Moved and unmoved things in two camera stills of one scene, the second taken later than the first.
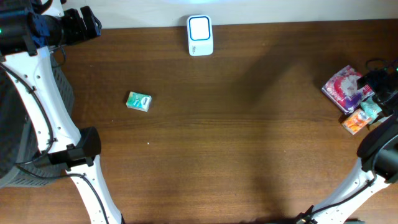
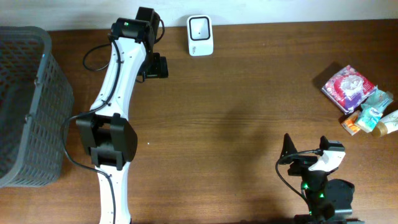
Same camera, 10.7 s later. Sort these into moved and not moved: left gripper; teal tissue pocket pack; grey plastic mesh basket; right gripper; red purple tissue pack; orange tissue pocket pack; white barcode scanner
Moved: teal tissue pocket pack; left gripper; right gripper
Not moved: orange tissue pocket pack; red purple tissue pack; grey plastic mesh basket; white barcode scanner
